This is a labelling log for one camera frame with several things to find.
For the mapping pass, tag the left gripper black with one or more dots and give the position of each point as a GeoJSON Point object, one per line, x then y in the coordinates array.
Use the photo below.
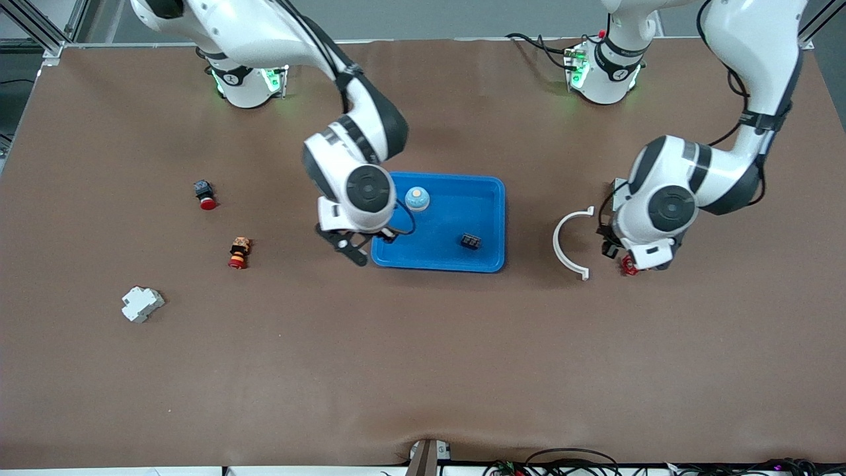
{"type": "Point", "coordinates": [607, 242]}

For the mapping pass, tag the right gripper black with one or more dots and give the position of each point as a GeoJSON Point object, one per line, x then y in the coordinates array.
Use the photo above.
{"type": "Point", "coordinates": [379, 234]}

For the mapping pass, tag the light blue desk bell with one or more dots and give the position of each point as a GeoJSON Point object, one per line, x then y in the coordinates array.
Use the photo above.
{"type": "Point", "coordinates": [417, 198]}

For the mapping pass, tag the black cylindrical capacitor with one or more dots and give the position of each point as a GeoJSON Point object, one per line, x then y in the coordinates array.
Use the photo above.
{"type": "Point", "coordinates": [470, 241]}

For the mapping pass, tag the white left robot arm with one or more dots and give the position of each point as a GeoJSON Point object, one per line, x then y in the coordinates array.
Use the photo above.
{"type": "Point", "coordinates": [747, 39]}

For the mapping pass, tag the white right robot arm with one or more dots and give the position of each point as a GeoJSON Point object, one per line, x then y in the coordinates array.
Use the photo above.
{"type": "Point", "coordinates": [264, 26]}

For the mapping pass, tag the blue plastic tray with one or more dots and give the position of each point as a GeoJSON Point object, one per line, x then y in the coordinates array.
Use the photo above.
{"type": "Point", "coordinates": [449, 225]}

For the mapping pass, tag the red yellow emergency stop button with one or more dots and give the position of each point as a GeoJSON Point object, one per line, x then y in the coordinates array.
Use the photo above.
{"type": "Point", "coordinates": [238, 254]}

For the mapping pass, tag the red pushbutton black body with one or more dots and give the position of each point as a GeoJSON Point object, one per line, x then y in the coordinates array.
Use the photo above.
{"type": "Point", "coordinates": [206, 198]}

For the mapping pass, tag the white circuit breaker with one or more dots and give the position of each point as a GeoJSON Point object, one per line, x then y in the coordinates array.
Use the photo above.
{"type": "Point", "coordinates": [141, 304]}

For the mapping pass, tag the white curved plastic bracket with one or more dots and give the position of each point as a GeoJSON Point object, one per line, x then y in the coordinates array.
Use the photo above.
{"type": "Point", "coordinates": [555, 243]}

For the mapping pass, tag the metal table edge bracket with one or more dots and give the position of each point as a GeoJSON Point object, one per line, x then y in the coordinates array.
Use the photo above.
{"type": "Point", "coordinates": [426, 459]}

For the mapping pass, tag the aluminium frame corner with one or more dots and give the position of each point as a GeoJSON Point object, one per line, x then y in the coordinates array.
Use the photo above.
{"type": "Point", "coordinates": [54, 51]}
{"type": "Point", "coordinates": [807, 43]}

